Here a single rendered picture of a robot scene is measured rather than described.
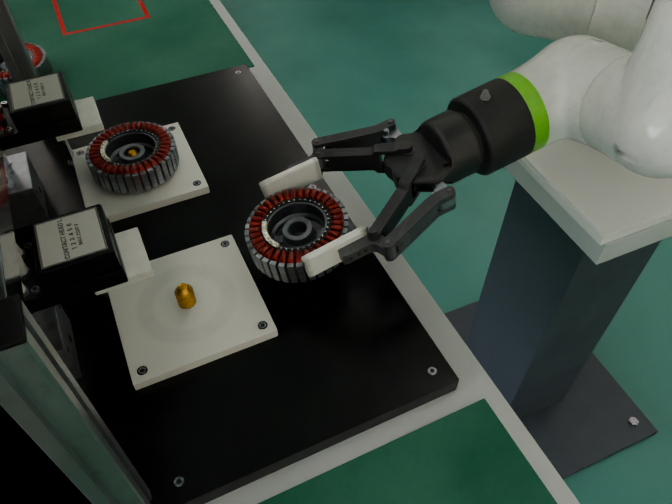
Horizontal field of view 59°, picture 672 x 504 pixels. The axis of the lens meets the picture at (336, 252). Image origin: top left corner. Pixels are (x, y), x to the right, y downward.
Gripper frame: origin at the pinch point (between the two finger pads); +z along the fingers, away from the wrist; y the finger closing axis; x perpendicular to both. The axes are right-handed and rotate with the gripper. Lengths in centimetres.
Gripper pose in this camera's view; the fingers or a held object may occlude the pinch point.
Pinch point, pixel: (299, 220)
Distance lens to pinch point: 62.4
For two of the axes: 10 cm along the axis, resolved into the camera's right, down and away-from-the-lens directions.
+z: -8.9, 4.4, -1.2
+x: -1.8, -5.8, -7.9
